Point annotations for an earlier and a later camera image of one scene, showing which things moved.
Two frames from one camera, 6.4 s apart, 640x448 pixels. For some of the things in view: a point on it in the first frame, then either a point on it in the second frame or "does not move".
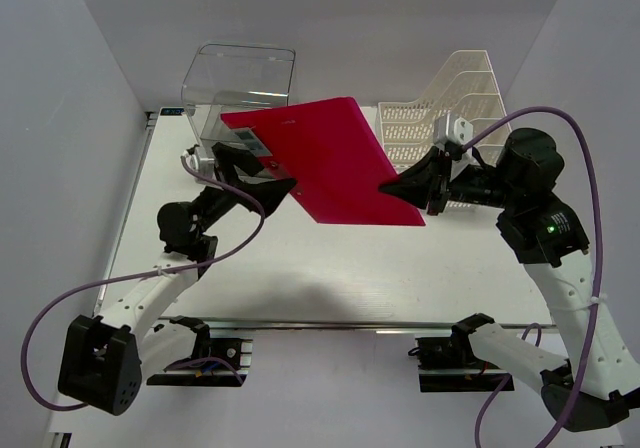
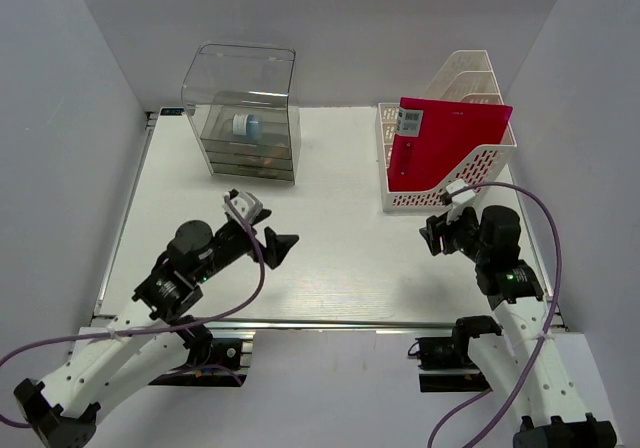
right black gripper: x=420 y=184 → x=439 y=226
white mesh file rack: x=468 y=88 does not move
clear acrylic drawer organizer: x=225 y=79 does not move
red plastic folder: x=337 y=158 → x=438 y=139
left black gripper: x=268 y=194 → x=277 y=246
